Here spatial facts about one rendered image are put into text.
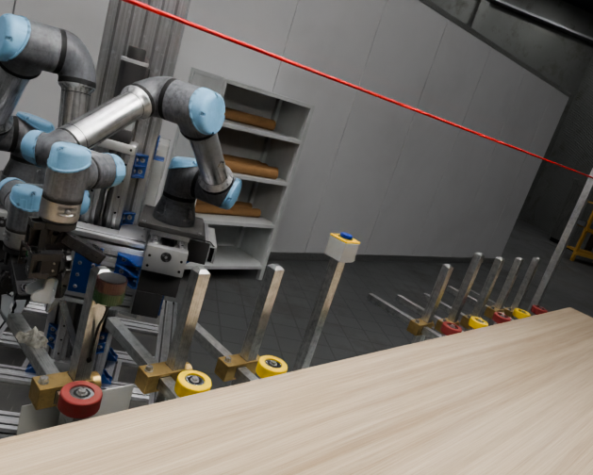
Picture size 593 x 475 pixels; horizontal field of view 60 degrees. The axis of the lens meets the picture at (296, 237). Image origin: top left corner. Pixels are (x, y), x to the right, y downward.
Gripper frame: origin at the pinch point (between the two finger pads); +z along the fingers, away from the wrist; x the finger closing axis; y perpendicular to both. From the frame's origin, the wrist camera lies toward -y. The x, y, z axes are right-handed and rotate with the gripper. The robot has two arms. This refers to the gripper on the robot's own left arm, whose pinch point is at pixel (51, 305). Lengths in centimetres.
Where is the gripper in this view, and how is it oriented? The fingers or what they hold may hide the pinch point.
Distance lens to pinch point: 124.4
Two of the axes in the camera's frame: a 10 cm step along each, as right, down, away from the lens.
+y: -6.9, -0.2, -7.2
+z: -2.9, 9.2, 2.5
